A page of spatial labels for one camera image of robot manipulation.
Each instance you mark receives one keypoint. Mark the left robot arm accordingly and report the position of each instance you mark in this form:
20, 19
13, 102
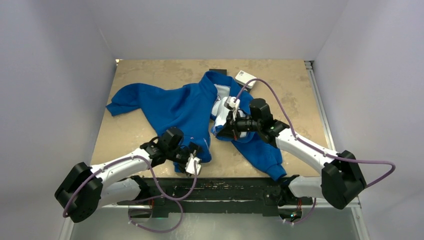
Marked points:
88, 188

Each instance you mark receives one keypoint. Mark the aluminium frame rail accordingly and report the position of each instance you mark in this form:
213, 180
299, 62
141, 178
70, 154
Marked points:
324, 223

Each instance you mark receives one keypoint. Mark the black flat block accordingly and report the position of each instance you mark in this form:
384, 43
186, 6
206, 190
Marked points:
218, 70

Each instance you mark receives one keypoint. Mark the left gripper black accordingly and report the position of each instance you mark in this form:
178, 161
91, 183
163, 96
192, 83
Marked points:
192, 148

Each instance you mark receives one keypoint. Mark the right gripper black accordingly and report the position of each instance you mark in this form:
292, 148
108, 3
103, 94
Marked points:
227, 130

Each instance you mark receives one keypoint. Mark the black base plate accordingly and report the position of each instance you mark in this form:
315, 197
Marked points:
228, 195

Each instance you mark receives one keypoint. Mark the blue zip jacket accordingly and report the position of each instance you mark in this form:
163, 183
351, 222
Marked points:
197, 109

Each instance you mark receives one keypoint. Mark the right side aluminium rail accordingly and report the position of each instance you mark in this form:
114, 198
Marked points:
323, 117

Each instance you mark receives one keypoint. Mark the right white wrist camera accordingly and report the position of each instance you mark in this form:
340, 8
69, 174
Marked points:
232, 103

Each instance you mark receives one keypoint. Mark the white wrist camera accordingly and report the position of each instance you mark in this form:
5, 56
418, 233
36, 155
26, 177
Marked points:
232, 103
193, 166

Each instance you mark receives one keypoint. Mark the white small box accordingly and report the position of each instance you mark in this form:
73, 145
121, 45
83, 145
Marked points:
243, 77

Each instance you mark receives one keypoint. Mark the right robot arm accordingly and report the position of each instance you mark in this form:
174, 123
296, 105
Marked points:
340, 178

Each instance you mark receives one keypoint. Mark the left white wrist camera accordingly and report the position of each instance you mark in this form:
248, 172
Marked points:
193, 166

